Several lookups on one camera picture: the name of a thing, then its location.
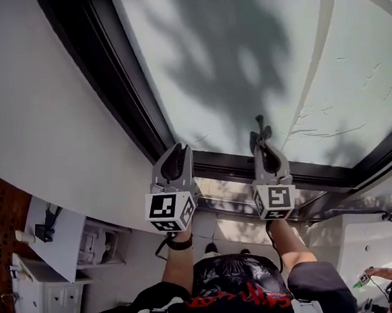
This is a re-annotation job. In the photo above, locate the person's black printed shirt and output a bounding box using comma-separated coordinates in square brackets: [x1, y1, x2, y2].
[88, 244, 360, 313]

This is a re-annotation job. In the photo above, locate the white storage shelf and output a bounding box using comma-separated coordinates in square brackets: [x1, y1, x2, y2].
[72, 214, 134, 271]

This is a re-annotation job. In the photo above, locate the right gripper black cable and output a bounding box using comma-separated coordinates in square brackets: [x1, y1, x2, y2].
[264, 218, 286, 276]

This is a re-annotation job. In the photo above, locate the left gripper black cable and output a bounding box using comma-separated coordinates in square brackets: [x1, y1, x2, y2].
[153, 231, 178, 261]

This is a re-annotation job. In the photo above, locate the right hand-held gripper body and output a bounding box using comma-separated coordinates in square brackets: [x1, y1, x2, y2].
[251, 174, 299, 222]

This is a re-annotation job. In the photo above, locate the white side table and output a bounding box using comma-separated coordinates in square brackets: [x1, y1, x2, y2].
[22, 191, 92, 288]

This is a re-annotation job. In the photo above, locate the person's right forearm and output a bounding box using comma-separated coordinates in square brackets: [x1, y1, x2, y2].
[267, 215, 319, 275]

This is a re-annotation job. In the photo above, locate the frosted window glass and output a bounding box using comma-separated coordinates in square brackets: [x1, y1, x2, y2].
[108, 0, 392, 188]

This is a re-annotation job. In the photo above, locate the white board panel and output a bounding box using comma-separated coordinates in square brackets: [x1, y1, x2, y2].
[332, 211, 392, 281]

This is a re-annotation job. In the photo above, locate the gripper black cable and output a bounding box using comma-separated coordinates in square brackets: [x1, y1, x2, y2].
[264, 218, 286, 276]
[153, 231, 178, 261]

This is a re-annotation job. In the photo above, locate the white bottle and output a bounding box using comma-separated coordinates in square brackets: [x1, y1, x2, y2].
[14, 228, 37, 245]

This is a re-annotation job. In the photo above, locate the dark brown wristband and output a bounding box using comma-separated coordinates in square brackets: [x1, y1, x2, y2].
[164, 233, 195, 252]

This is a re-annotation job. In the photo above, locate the person's left forearm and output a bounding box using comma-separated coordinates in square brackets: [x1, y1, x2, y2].
[158, 232, 199, 298]

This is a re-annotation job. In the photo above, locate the grey cloth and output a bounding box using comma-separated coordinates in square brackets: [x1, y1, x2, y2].
[248, 114, 274, 152]

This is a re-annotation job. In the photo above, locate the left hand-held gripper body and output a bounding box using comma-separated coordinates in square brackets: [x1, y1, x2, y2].
[142, 180, 203, 237]

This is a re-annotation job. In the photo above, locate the black-framed glass window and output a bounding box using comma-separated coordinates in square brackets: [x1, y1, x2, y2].
[36, 0, 392, 215]

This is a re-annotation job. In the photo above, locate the white drawer cabinet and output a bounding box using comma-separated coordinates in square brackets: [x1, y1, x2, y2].
[9, 246, 96, 313]

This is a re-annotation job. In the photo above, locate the black adapter with cable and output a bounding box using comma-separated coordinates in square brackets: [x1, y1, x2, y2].
[32, 202, 65, 243]

